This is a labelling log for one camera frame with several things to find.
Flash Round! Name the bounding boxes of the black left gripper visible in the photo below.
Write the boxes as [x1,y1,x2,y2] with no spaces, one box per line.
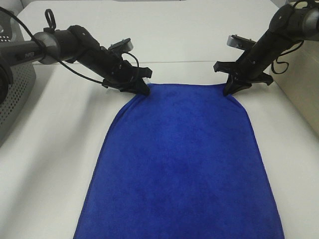
[102,53,153,96]

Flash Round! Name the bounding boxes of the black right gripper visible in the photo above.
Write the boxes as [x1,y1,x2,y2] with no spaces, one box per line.
[213,57,273,96]

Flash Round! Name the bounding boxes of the blue microfibre towel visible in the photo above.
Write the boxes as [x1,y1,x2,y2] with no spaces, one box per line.
[74,84,284,239]

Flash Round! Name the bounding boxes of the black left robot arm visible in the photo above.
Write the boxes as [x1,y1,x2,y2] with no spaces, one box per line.
[0,25,153,102]

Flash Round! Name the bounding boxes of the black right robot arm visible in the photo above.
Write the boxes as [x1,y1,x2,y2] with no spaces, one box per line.
[213,0,319,96]

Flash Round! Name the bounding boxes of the white back board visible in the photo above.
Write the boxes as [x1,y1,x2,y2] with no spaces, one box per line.
[18,0,277,63]

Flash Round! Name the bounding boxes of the beige storage bin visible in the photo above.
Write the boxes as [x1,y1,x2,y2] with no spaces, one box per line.
[271,41,319,133]

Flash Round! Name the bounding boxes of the grey perforated plastic basket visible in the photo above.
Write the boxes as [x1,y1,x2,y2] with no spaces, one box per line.
[0,12,36,144]

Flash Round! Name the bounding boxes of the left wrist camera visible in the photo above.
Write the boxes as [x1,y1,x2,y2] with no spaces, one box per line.
[108,38,134,54]

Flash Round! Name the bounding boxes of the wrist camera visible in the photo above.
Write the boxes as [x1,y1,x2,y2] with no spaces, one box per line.
[108,38,134,54]
[227,35,256,50]

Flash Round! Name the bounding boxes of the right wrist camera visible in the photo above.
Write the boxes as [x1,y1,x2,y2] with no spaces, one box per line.
[227,35,256,50]

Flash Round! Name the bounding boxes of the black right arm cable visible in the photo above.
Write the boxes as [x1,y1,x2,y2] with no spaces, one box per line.
[270,41,306,75]

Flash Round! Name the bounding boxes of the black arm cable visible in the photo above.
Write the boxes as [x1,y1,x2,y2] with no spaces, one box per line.
[0,6,140,87]
[270,41,306,75]

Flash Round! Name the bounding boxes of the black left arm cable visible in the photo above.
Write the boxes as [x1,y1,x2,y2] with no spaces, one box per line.
[0,6,140,87]

